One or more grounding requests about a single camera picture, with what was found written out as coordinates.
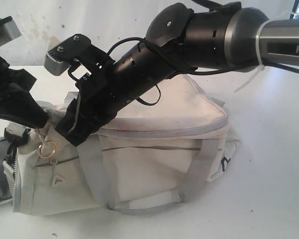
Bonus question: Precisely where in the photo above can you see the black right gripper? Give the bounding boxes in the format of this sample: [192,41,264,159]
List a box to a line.
[55,42,178,146]

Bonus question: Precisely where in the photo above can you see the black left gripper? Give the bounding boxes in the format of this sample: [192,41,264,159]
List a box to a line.
[0,57,48,127]

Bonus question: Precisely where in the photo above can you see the gold zipper pull ring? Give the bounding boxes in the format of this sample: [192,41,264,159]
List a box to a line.
[37,140,57,159]

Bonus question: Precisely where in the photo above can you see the white canvas backpack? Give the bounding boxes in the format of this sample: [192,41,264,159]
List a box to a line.
[0,75,241,216]

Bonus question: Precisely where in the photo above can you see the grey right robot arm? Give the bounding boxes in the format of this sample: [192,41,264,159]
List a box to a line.
[48,2,299,146]

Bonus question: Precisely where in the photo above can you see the white backdrop curtain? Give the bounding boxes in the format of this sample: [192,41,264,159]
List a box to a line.
[0,0,173,66]

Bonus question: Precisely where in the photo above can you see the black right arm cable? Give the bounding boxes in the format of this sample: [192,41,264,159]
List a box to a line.
[67,0,299,107]

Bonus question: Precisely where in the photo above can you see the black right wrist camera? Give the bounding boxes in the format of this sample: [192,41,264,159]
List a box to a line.
[44,33,114,76]

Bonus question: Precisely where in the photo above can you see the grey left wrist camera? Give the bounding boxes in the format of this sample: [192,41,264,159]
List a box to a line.
[0,16,21,47]

